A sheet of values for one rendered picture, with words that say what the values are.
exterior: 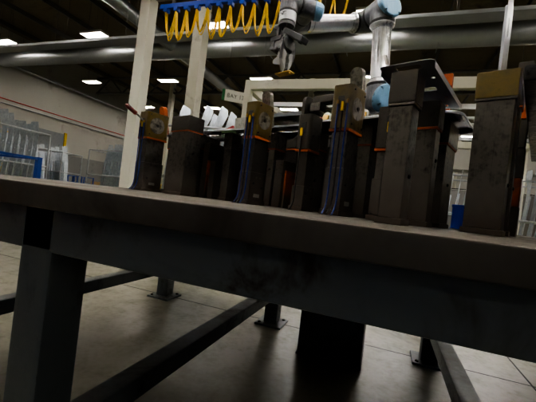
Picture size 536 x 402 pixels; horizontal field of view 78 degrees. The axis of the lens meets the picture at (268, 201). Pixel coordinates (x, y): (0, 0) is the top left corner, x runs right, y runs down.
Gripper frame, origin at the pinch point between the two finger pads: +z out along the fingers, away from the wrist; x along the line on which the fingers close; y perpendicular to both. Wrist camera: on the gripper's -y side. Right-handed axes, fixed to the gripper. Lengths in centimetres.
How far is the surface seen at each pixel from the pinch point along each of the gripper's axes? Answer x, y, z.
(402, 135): 43, -69, 41
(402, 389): -44, -47, 128
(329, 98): -11.1, -16.0, 10.6
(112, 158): -364, 1032, -34
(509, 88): 19, -81, 26
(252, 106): 27.1, -11.3, 24.9
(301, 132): 25, -32, 35
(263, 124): 23.2, -13.8, 30.3
